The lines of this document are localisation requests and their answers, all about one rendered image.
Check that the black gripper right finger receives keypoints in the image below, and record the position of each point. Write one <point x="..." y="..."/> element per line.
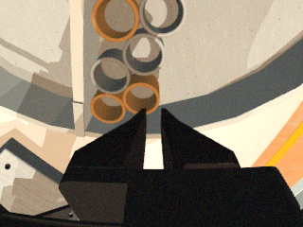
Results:
<point x="183" y="147"/>

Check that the bronze bushing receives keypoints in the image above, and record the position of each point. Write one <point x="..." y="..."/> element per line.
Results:
<point x="135" y="104"/>
<point x="104" y="112"/>
<point x="102" y="28"/>

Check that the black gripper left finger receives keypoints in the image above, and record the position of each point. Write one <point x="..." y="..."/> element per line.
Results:
<point x="118" y="147"/>

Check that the grey round turntable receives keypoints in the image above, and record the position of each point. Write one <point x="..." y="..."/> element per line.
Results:
<point x="230" y="60"/>

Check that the grey metal bushing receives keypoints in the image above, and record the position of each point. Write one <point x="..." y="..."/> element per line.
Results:
<point x="139" y="67"/>
<point x="163" y="32"/>
<point x="102" y="81"/>

